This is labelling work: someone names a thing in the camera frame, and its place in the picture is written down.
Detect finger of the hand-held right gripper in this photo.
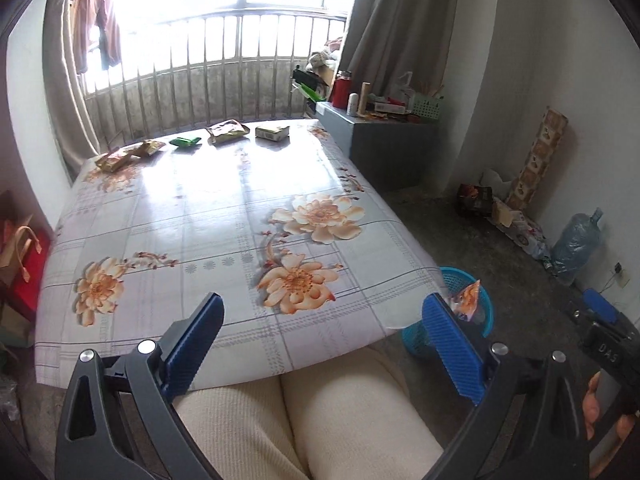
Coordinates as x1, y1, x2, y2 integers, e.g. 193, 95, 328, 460
567, 287, 621, 343

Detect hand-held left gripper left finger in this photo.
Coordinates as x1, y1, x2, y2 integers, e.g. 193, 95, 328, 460
55, 292, 226, 480

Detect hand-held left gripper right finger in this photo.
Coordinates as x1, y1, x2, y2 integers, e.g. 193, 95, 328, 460
421, 292, 592, 480

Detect blue mesh waste basket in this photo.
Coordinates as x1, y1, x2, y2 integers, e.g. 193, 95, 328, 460
402, 266, 497, 358

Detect person's right hand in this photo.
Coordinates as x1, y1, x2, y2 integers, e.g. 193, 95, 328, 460
582, 370, 640, 442

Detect large blue water jug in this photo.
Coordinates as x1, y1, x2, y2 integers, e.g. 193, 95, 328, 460
550, 207, 607, 287

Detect person's left leg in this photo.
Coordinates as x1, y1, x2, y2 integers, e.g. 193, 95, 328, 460
175, 375, 313, 480

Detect person's leg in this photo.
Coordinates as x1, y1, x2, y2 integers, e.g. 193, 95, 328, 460
279, 345, 446, 480
175, 375, 313, 480

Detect pile of white bags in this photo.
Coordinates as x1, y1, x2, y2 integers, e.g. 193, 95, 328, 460
480, 170, 552, 262

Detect person's right leg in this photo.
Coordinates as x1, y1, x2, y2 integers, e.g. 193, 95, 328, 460
279, 345, 446, 480

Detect floral plastic tablecloth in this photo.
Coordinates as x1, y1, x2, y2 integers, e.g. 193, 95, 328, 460
34, 119, 448, 391

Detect dark snack bag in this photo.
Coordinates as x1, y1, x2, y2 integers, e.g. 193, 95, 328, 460
457, 184, 494, 217

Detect patterned wrapped roll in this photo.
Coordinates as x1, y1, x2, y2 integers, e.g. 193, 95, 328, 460
505, 106, 569, 212

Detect pale green box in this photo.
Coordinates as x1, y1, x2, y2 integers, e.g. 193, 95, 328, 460
0, 305, 37, 349

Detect red gift bag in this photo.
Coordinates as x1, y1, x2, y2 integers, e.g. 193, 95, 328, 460
0, 220, 54, 322

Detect large gold snack wrapper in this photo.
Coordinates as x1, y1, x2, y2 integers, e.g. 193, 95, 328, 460
95, 152, 134, 174

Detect small gold snack wrapper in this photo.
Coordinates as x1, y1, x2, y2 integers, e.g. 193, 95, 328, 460
125, 140, 167, 159

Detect grey cabinet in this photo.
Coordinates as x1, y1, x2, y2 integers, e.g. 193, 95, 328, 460
315, 101, 442, 192

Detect orange patterned snack packet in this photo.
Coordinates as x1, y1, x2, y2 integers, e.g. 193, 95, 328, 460
206, 120, 250, 147

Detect small yellow carton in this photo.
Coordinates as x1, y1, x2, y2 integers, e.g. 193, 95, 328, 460
255, 124, 291, 142

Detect green plastic desk basket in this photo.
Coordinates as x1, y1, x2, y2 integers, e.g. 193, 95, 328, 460
412, 95, 447, 120

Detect metal balcony railing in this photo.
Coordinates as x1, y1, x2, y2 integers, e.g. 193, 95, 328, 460
82, 7, 348, 156

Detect red thermos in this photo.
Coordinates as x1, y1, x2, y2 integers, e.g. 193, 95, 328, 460
331, 71, 352, 109

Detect beige curtain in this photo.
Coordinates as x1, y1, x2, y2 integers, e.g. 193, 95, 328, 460
340, 0, 462, 107
42, 0, 102, 176

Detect cardboard box with clothes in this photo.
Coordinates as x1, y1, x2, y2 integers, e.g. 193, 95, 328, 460
306, 37, 346, 86

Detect hanging pink clothes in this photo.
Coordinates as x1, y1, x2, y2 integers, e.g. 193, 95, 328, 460
70, 0, 124, 74

